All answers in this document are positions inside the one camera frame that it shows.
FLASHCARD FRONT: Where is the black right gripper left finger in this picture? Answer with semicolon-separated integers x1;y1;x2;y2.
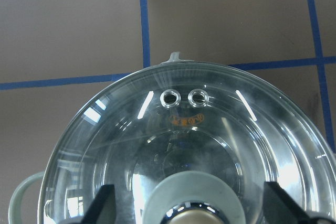
62;184;116;224

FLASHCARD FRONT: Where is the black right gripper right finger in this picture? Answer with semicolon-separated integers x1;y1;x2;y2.
264;182;335;223

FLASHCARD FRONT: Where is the glass pot lid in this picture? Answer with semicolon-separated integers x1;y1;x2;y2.
38;61;335;223

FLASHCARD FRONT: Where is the white cooking pot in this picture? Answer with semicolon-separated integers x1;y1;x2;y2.
9;52;336;224

